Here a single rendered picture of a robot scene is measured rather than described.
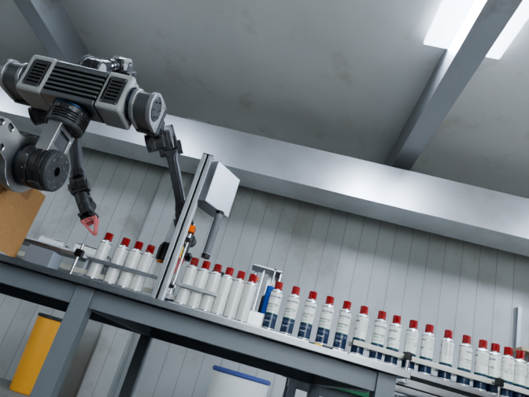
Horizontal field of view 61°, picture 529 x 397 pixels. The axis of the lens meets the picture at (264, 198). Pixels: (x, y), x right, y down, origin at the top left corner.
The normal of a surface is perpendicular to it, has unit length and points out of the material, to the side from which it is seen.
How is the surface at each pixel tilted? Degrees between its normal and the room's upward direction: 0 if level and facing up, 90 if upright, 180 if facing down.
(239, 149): 90
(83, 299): 90
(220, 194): 90
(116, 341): 90
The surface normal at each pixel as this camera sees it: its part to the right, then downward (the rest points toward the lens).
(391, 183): 0.00, -0.38
